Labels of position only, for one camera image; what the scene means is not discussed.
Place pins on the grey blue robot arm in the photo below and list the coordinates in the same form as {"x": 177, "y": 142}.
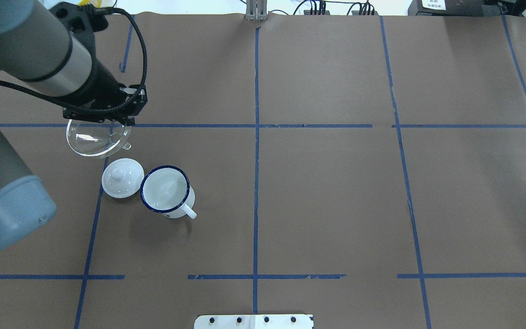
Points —
{"x": 51, "y": 54}

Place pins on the white enamel mug blue rim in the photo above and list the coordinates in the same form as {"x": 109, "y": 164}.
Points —
{"x": 167, "y": 191}

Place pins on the grey metal bracket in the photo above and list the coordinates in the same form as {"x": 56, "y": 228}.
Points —
{"x": 256, "y": 10}

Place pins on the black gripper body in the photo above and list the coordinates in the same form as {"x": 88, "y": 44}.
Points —
{"x": 100, "y": 87}

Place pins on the white ceramic lid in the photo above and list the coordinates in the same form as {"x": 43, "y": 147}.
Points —
{"x": 122, "y": 178}

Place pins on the white mounting plate with bolts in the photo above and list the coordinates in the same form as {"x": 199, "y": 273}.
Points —
{"x": 255, "y": 321}

